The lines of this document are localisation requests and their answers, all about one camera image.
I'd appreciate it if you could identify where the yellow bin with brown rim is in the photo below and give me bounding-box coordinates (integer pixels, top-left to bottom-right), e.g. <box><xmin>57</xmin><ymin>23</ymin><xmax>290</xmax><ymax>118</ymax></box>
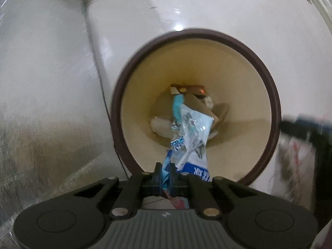
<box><xmin>110</xmin><ymin>28</ymin><xmax>282</xmax><ymax>188</ymax></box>

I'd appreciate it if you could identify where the small red carton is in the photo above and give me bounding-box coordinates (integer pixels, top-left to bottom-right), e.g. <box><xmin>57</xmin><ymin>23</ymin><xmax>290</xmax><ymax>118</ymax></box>
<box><xmin>170</xmin><ymin>83</ymin><xmax>208</xmax><ymax>95</ymax></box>

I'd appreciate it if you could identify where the white counter cabinet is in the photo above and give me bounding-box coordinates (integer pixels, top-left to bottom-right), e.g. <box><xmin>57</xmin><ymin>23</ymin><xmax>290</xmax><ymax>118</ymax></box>
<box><xmin>0</xmin><ymin>0</ymin><xmax>122</xmax><ymax>249</ymax></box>

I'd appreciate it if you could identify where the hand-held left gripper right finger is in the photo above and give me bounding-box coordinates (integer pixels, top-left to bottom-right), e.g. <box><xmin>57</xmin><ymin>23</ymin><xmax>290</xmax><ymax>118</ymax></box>
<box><xmin>168</xmin><ymin>163</ymin><xmax>262</xmax><ymax>218</ymax></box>

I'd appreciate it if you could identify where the light blue plastic packet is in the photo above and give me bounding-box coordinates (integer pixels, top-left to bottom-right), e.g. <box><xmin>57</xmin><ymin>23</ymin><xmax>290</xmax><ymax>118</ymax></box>
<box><xmin>161</xmin><ymin>103</ymin><xmax>214</xmax><ymax>210</ymax></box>

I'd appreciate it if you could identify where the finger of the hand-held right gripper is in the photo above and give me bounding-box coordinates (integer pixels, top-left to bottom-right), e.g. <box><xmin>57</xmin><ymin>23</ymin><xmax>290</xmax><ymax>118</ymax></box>
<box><xmin>281</xmin><ymin>113</ymin><xmax>332</xmax><ymax>142</ymax></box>

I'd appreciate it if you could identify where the black power cable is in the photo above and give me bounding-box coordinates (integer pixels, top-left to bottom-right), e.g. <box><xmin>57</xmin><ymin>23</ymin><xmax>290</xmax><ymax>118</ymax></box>
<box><xmin>102</xmin><ymin>88</ymin><xmax>128</xmax><ymax>172</ymax></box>

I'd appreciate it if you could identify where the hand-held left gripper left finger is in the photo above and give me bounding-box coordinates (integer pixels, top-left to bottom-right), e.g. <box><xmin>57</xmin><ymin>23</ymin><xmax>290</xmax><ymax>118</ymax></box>
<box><xmin>70</xmin><ymin>162</ymin><xmax>163</xmax><ymax>218</ymax></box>

